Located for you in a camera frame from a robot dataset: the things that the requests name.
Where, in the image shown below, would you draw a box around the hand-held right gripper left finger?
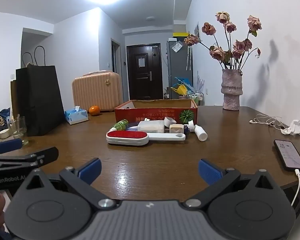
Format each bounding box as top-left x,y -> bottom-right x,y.
19,158 -> 117,209

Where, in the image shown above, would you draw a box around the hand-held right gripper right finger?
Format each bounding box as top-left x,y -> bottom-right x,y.
184,159 -> 282,209

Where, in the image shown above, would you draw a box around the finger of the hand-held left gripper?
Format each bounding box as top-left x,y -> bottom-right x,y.
0,138 -> 23,155
0,147 -> 59,167

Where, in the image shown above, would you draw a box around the white plastic bottle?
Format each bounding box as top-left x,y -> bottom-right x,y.
193,124 -> 208,142

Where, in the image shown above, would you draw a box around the red and white lint brush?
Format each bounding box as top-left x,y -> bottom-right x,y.
106,131 -> 186,146

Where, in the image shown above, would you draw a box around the green plastic bottle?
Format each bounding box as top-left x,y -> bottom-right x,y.
111,119 -> 129,131

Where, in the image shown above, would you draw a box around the beige cube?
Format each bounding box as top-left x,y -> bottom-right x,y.
169,124 -> 185,134

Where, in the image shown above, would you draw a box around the translucent white plastic box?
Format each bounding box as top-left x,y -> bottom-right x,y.
137,120 -> 165,134

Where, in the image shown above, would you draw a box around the red cardboard box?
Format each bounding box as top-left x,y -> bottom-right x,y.
114,99 -> 198,127

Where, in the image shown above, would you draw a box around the clear glass cup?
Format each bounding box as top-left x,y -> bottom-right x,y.
7,115 -> 29,145

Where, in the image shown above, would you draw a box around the blue bag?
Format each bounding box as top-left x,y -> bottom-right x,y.
0,108 -> 11,133

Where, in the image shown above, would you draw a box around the blue tissue box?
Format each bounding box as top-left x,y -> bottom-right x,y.
64,106 -> 89,125

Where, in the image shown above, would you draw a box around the black paper bag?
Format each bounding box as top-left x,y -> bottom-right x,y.
16,46 -> 65,137

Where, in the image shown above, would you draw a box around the rack with bottles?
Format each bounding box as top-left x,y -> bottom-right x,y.
186,91 -> 204,106

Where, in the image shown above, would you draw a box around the pink ribbed suitcase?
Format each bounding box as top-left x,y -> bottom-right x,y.
72,71 -> 121,112

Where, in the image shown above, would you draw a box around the black smartphone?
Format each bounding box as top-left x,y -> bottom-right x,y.
273,139 -> 300,172

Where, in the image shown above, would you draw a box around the pink textured vase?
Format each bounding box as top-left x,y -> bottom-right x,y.
221,69 -> 243,111

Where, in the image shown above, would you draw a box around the yellow watering can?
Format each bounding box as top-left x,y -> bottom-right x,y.
170,84 -> 188,97

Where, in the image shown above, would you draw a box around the crumpled white tissue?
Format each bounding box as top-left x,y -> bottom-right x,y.
281,119 -> 300,136

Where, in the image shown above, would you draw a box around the blue plastic hanger rack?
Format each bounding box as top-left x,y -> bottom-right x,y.
174,76 -> 193,90

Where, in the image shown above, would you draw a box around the grey refrigerator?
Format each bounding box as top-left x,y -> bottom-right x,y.
166,40 -> 193,101

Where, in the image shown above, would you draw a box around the dark brown door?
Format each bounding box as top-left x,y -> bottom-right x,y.
126,44 -> 163,101

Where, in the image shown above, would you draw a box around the dried roses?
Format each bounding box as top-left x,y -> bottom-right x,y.
184,11 -> 263,71

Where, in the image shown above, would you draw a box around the white wired earphones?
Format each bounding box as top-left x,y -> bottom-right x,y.
249,114 -> 288,130

